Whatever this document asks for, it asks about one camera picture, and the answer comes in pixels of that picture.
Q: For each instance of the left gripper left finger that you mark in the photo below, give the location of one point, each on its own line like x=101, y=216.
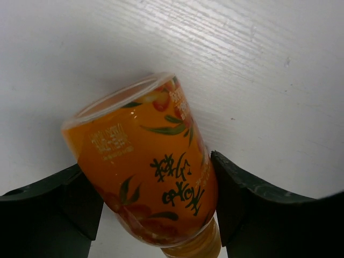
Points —
x=57, y=216

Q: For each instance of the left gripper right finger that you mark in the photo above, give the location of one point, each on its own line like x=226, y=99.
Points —
x=259, y=219

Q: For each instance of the orange juice bottle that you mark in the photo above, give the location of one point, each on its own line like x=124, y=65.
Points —
x=141, y=149

